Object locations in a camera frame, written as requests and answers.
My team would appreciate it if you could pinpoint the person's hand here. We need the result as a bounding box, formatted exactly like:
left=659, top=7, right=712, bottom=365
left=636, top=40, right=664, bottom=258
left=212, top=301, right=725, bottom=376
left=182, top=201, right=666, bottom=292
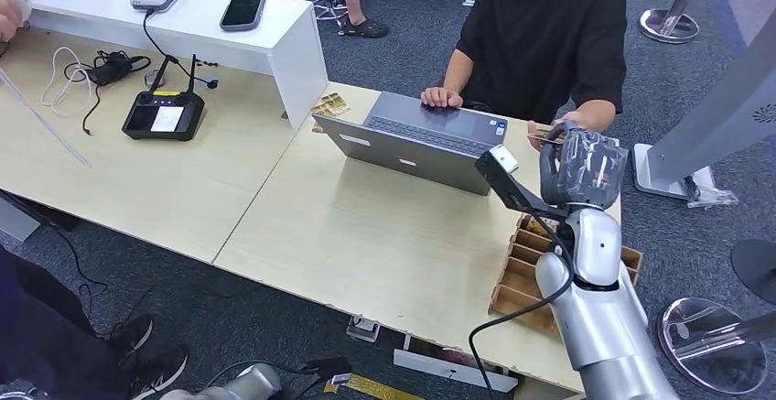
left=0, top=0, right=30, bottom=44

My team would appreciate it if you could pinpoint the person's right hand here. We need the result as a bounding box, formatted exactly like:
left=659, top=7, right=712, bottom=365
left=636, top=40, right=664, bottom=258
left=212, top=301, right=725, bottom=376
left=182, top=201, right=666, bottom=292
left=420, top=86, right=465, bottom=109

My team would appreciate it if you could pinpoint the person's left hand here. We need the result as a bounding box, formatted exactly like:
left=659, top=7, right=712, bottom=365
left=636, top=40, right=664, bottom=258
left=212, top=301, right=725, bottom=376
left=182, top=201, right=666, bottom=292
left=525, top=112, right=585, bottom=153

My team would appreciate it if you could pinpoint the gold card pile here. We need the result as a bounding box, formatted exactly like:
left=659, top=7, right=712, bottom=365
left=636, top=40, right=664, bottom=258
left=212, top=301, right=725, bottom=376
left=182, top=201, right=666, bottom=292
left=310, top=92, right=351, bottom=119

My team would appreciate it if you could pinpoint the wooden card organiser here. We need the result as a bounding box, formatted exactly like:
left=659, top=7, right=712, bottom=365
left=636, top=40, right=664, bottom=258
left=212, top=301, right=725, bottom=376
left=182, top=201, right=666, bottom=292
left=488, top=213, right=644, bottom=339

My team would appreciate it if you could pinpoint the grey laptop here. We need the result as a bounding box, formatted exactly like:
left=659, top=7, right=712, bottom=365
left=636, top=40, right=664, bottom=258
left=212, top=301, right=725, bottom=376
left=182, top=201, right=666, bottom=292
left=312, top=91, right=509, bottom=197

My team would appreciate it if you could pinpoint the thin white rod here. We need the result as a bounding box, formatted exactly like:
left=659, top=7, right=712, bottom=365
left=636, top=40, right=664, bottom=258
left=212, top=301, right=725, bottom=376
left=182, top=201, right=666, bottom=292
left=0, top=68, right=92, bottom=169

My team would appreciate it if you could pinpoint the chrome stanchion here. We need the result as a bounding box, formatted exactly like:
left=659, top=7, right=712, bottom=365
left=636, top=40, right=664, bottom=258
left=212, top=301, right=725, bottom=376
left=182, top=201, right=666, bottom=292
left=637, top=0, right=712, bottom=45
left=657, top=297, right=776, bottom=396

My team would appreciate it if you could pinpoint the grey kiosk stand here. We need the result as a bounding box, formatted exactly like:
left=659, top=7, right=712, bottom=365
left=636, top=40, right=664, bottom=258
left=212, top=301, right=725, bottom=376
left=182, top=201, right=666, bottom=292
left=631, top=0, right=776, bottom=201

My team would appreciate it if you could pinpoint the clear plastic bag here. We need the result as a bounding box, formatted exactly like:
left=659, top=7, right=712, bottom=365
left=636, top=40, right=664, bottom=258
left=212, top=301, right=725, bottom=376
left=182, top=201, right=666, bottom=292
left=686, top=186, right=739, bottom=209

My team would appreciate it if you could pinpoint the white desk shelf riser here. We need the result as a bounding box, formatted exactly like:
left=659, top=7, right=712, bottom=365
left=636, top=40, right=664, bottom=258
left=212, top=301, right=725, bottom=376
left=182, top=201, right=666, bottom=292
left=24, top=0, right=329, bottom=130

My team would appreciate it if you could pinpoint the black remote controller with antennas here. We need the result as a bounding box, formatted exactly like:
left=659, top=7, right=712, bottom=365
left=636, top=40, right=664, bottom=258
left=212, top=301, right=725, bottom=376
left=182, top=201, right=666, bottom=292
left=122, top=53, right=206, bottom=143

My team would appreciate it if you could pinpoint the grey panel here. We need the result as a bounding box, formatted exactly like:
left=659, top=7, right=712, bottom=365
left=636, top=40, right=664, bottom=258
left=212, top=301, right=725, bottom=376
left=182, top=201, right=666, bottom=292
left=0, top=200, right=41, bottom=243

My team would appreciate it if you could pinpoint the black smartphone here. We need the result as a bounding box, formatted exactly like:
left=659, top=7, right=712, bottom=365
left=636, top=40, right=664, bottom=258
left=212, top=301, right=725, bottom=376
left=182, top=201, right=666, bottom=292
left=219, top=0, right=268, bottom=33

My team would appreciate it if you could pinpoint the black round base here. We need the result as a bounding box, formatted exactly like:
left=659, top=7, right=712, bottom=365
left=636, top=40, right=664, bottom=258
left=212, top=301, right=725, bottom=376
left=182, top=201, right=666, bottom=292
left=730, top=239, right=776, bottom=307

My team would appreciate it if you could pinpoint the white desk foot bar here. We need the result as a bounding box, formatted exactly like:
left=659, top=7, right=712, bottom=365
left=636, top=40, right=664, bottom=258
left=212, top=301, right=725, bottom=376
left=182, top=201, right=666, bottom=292
left=393, top=348, right=520, bottom=394

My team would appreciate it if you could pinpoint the white cable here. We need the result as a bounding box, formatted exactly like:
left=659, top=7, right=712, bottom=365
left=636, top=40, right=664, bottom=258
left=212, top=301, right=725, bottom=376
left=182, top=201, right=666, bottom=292
left=40, top=46, right=93, bottom=114

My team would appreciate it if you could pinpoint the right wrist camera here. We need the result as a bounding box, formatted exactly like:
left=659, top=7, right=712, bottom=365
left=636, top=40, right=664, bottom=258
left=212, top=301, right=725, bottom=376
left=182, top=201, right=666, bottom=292
left=474, top=144, right=568, bottom=217

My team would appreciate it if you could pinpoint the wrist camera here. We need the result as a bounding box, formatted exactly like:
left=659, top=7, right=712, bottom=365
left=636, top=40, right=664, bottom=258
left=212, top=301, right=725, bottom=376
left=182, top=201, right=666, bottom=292
left=299, top=357, right=354, bottom=387
left=474, top=144, right=568, bottom=217

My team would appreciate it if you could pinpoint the black power adapter with cable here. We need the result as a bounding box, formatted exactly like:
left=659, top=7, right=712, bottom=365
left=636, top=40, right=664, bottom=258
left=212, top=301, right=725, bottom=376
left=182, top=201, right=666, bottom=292
left=63, top=49, right=152, bottom=137

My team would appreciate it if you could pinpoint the wire chair base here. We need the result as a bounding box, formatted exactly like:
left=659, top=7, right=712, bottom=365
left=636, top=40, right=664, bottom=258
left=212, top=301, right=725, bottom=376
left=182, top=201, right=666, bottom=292
left=312, top=0, right=350, bottom=23

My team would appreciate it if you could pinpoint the black router cable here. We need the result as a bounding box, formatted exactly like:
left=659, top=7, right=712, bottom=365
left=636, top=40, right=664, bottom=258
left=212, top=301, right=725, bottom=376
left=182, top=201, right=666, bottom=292
left=142, top=8, right=220, bottom=91

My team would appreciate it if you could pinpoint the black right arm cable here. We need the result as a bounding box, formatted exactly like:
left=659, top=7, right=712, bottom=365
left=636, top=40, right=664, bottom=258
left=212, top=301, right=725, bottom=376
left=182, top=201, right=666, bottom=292
left=468, top=209, right=576, bottom=400

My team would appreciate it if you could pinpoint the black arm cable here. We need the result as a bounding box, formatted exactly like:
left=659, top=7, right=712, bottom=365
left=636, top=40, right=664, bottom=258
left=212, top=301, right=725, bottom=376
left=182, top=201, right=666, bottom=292
left=202, top=358, right=317, bottom=394
left=468, top=209, right=576, bottom=400

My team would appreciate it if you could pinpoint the black floor cable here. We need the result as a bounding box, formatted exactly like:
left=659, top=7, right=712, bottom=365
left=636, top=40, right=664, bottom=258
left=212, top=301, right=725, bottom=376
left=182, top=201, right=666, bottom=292
left=51, top=227, right=153, bottom=338

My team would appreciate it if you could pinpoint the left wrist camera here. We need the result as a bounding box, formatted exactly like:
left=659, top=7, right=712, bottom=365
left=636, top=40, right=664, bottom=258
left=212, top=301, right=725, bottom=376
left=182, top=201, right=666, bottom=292
left=299, top=357, right=354, bottom=387

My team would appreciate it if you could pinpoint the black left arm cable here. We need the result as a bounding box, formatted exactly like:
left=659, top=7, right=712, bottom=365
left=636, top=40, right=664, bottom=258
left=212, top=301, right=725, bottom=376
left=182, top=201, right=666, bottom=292
left=202, top=358, right=317, bottom=394

